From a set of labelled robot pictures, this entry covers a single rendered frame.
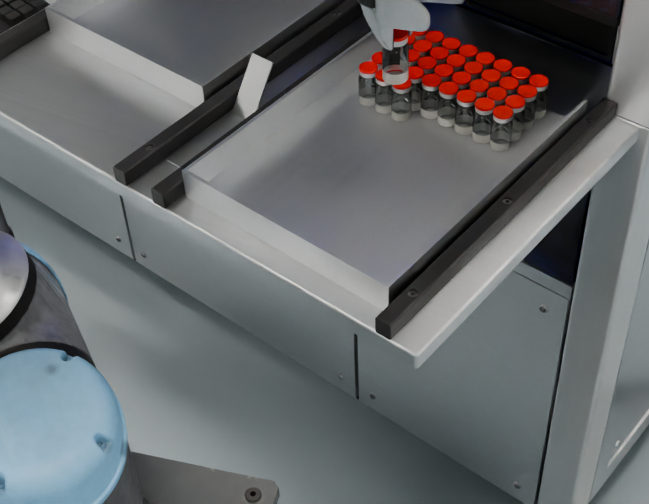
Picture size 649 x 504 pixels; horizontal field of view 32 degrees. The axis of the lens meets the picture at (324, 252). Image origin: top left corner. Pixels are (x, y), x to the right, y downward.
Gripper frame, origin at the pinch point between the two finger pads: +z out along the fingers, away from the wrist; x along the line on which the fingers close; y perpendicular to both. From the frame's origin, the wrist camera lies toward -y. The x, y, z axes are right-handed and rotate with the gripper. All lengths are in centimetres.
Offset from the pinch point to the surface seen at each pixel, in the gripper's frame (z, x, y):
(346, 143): 25.1, 9.6, -13.0
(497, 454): 96, 31, -2
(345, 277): 23.8, -6.8, 0.1
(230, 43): 25.0, 15.8, -35.5
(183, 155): 25.1, -2.3, -25.5
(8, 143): 91, 31, -119
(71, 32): 24, 5, -51
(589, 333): 59, 31, 9
